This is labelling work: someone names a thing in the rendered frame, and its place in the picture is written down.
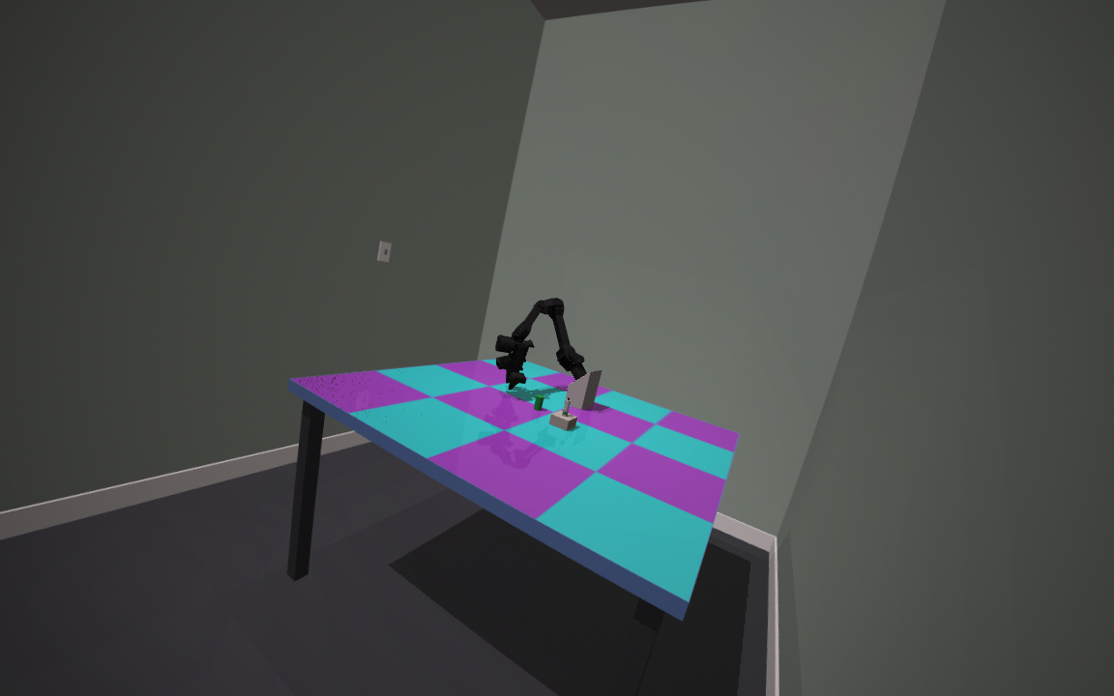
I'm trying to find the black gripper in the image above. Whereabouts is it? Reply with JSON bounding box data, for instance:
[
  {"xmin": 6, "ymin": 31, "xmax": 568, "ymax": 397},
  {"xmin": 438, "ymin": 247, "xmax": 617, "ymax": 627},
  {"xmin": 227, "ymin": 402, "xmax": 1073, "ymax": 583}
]
[{"xmin": 506, "ymin": 353, "xmax": 527, "ymax": 390}]

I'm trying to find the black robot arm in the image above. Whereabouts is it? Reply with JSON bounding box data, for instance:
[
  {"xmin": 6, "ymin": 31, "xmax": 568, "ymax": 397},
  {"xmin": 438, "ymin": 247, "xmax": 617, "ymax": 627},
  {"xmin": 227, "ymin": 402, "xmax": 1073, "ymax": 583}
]
[{"xmin": 495, "ymin": 298, "xmax": 587, "ymax": 381}]

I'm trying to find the beige rectangular block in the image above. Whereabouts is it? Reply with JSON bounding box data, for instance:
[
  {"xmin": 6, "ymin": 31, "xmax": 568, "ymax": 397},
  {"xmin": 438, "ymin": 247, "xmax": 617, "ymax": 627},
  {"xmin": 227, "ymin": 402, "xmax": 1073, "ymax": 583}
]
[{"xmin": 549, "ymin": 411, "xmax": 577, "ymax": 431}]

